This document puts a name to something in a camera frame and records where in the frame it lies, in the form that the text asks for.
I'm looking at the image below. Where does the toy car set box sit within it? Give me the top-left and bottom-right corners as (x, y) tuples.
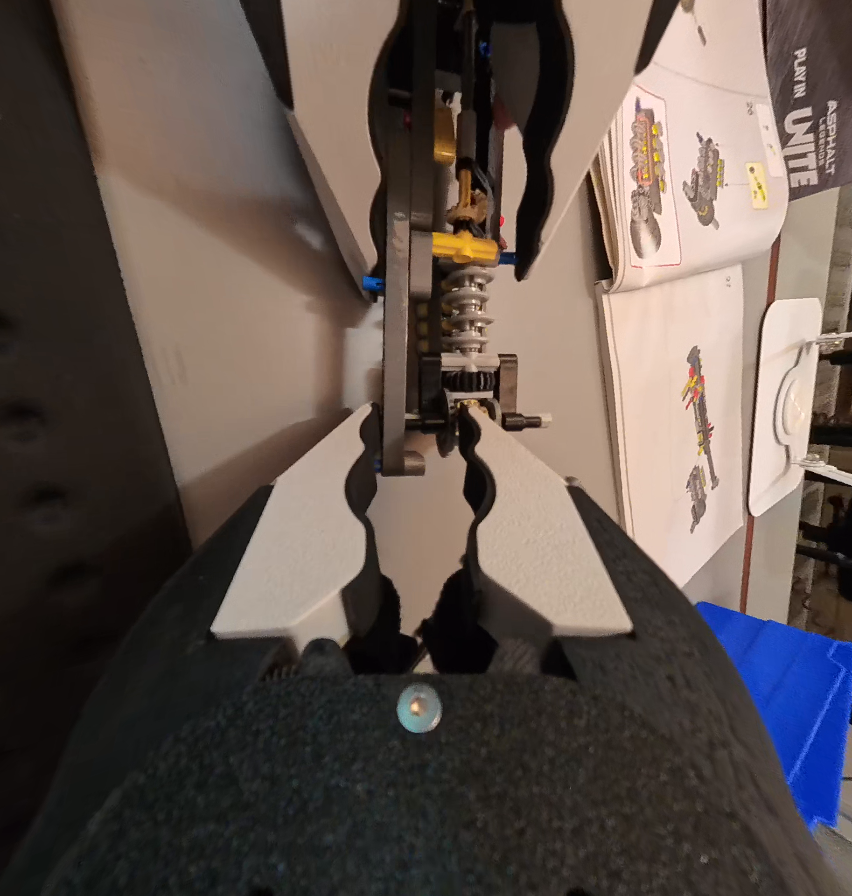
(762, 0), (852, 205)

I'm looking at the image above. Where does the brick-built car chassis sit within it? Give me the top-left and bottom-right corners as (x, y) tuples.
(362, 0), (554, 478)

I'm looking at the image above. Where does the white stand base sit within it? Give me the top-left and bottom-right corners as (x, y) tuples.
(748, 297), (824, 519)

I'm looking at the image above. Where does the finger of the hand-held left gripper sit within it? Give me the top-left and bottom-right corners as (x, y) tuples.
(511, 0), (670, 282)
(278, 0), (409, 303)

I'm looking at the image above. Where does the black perforated pad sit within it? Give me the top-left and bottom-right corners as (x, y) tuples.
(0, 0), (192, 876)

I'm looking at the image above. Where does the building instruction booklet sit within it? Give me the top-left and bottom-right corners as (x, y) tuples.
(589, 0), (792, 597)

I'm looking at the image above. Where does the blue plastic bin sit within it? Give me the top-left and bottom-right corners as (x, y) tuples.
(695, 601), (852, 832)

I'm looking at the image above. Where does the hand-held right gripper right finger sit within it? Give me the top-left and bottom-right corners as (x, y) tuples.
(420, 406), (637, 674)

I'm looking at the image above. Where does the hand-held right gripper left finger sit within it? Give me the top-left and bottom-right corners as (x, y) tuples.
(210, 403), (419, 673)

